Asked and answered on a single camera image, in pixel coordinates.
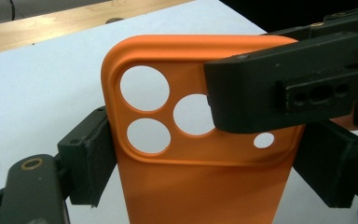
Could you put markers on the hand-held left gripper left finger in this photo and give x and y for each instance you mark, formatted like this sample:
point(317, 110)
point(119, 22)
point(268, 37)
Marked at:
point(87, 155)

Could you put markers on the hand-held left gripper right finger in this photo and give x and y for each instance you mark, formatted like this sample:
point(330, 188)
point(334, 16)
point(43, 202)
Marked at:
point(332, 161)

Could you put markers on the orange phone case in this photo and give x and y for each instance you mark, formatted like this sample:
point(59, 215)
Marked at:
point(199, 186)

